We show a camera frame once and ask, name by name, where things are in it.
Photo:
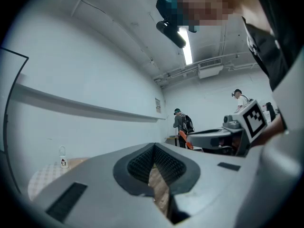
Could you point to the person's right forearm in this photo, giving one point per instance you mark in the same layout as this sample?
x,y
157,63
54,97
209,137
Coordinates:
x,y
270,132

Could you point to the checked table cloth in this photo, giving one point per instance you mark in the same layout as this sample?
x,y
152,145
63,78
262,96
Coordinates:
x,y
45,178

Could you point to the wooden background table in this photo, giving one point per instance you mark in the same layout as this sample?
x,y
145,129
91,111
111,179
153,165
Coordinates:
x,y
171,138

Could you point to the white bottle with penguin print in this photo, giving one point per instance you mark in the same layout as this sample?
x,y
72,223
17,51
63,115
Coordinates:
x,y
63,160

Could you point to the white wall conduit pipes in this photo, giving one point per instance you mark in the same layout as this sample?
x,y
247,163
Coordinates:
x,y
175,73

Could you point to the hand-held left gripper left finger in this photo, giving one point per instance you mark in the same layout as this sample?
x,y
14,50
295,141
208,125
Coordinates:
x,y
99,182

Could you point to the person's head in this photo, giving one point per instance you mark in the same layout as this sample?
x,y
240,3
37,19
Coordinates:
x,y
209,3

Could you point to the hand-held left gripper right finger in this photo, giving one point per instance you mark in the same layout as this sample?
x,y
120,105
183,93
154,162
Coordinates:
x,y
213,174

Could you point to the white air conditioner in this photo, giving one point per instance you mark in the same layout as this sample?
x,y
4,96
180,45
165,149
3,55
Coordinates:
x,y
210,69

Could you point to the black metal frame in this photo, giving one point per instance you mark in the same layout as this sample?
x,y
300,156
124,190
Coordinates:
x,y
14,91

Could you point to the wall notice sheet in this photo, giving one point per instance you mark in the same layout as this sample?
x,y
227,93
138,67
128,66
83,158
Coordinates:
x,y
158,105

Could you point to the black head-mounted camera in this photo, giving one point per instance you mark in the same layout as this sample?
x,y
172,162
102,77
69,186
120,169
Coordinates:
x,y
171,33

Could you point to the grey wall ledge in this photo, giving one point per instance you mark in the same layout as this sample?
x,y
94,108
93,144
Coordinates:
x,y
83,104

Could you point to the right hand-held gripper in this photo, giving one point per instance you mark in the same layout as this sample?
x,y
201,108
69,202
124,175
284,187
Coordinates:
x,y
253,120

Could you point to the black chair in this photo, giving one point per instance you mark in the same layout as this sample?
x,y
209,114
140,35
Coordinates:
x,y
270,111

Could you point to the ceiling tube light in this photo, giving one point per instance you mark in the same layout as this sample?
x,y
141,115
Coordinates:
x,y
187,46

